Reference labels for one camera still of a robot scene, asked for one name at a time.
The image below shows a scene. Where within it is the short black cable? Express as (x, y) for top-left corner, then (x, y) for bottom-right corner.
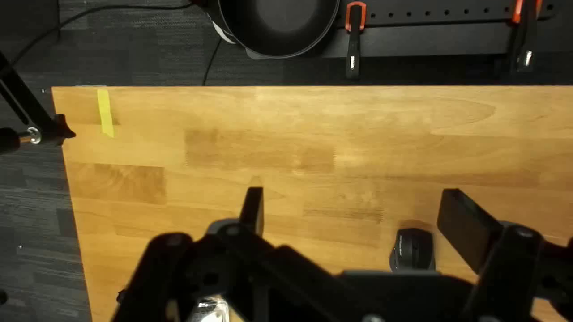
(200, 37), (223, 87)

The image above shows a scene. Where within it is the yellow tape strip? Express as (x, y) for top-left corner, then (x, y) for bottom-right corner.
(94, 87), (116, 139)

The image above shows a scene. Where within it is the orange black bar clamp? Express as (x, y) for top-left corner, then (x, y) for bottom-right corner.
(341, 0), (368, 82)
(506, 0), (546, 74)

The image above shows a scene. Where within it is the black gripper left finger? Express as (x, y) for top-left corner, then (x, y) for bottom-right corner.
(110, 185), (359, 322)

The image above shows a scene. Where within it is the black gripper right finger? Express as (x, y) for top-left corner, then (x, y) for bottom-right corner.
(436, 187), (573, 322)

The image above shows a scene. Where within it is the long black cable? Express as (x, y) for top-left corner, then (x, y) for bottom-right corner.
(0, 1), (202, 76)

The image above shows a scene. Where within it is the black perforated metal rail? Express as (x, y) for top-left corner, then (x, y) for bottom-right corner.
(324, 0), (562, 58)

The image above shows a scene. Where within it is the black computer mouse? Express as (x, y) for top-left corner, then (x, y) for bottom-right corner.
(388, 225), (436, 273)

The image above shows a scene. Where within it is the black frying pan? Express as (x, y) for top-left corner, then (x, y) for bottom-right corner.
(214, 0), (343, 62)

